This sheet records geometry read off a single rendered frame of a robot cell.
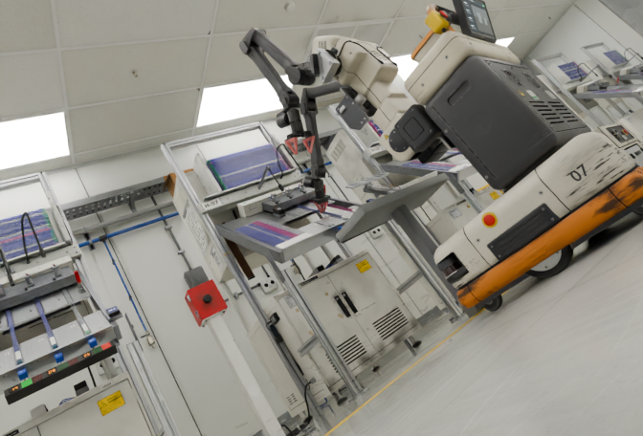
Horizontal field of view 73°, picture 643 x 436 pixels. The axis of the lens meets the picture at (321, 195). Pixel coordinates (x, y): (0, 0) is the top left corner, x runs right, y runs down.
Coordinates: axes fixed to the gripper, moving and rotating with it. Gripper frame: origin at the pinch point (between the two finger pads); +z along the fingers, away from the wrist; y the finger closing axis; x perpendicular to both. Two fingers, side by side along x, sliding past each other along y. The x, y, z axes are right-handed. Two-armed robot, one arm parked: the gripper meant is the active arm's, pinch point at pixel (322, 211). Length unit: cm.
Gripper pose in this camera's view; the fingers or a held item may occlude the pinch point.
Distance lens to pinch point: 258.5
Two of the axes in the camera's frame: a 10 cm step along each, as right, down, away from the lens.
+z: 1.3, 9.5, 2.9
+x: 6.3, 1.5, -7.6
